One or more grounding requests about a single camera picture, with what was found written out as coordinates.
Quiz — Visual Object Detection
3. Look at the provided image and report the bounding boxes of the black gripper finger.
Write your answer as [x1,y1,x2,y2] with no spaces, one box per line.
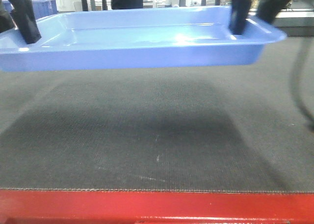
[0,0,41,44]
[256,0,291,24]
[229,0,252,35]

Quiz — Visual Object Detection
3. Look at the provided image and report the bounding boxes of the blue plastic tray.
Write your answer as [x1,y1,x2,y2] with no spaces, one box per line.
[0,6,286,72]

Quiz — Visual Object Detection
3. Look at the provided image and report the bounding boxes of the blue crates in background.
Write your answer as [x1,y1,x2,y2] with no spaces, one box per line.
[1,0,58,20]

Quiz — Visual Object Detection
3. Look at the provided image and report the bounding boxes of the dark grey table mat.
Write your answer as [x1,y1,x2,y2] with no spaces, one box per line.
[0,37,314,193]

